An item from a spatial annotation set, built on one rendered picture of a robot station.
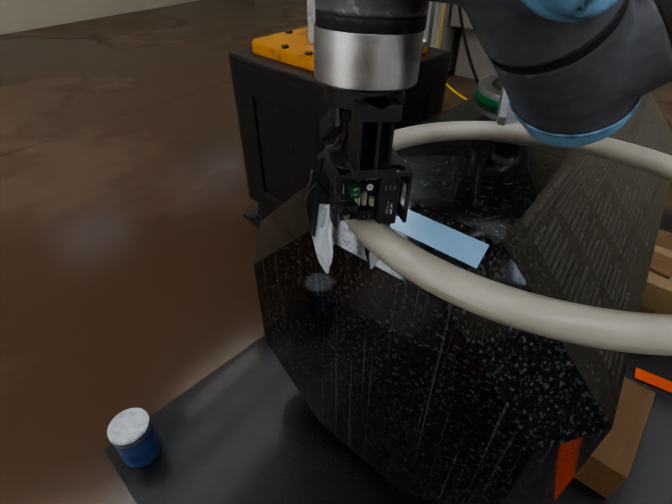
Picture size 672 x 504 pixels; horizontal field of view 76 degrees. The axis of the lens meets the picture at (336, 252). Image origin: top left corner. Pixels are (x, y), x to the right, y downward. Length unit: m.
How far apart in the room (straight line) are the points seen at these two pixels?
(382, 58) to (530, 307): 0.22
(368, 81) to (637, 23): 0.18
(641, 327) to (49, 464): 1.40
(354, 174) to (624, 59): 0.20
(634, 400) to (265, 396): 1.03
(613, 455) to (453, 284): 1.02
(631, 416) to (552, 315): 1.08
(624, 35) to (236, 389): 1.28
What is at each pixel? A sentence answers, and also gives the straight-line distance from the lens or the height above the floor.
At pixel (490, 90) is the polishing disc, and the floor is 0.83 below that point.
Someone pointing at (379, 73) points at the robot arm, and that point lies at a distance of 0.36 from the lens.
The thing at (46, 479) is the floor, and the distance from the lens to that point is 1.48.
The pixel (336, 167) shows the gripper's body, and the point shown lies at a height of 0.99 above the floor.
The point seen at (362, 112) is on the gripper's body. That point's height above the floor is 1.04.
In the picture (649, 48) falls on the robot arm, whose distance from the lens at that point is 0.37.
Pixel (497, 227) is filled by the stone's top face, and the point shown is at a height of 0.80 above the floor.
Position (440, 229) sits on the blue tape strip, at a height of 0.79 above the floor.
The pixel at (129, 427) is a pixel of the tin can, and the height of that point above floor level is 0.15.
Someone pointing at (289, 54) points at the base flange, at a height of 0.77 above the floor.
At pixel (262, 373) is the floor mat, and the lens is 1.43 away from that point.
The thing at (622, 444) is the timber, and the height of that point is 0.14.
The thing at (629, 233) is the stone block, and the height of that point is 0.66.
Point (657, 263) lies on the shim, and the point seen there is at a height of 0.22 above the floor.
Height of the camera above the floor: 1.17
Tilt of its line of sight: 39 degrees down
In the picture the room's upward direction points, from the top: straight up
